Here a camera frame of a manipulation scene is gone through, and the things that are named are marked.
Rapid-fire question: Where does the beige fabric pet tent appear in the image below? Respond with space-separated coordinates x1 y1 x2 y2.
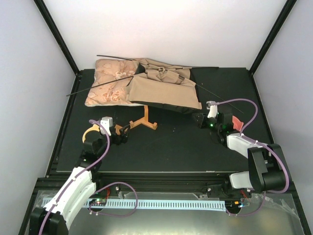
125 63 202 114

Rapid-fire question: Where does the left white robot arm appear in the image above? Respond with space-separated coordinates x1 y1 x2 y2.
29 120 130 235

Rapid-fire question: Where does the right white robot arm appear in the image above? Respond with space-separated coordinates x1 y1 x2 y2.
192 112 291 197

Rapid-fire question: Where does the yellow pet bowl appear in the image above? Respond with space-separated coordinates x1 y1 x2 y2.
82 124 101 143

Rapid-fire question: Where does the pink pet bowl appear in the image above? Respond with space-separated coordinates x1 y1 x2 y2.
232 116 244 132

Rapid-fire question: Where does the wooden bowl stand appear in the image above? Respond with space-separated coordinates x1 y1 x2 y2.
129 105 157 130

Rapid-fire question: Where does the floral beige cushion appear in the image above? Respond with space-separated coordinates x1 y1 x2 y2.
85 59 138 107

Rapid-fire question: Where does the small green circuit board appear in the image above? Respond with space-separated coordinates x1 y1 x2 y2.
89 198 107 207

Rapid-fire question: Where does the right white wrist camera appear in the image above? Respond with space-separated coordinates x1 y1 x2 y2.
206 101 218 118

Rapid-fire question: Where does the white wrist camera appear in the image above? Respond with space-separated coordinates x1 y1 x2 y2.
100 117 113 136
206 101 218 118

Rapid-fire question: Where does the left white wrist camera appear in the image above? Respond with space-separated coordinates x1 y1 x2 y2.
100 117 113 136

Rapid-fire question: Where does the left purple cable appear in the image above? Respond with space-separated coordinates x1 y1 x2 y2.
38 119 111 235

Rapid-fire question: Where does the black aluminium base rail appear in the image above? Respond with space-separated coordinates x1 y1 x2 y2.
36 171 294 199

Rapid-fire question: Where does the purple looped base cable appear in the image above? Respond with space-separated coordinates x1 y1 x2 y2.
88 181 138 217

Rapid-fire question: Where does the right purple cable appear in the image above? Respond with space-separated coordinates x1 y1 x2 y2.
216 98 293 194

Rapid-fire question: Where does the light blue slotted cable duct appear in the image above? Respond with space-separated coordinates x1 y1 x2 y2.
43 197 226 212

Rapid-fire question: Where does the right black frame post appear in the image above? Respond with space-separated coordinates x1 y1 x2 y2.
249 0 297 75

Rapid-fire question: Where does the black frame post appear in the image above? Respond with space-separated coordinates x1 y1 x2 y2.
249 0 297 75
33 0 80 75

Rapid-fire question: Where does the left black frame post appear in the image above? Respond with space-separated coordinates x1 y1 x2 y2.
33 0 80 75

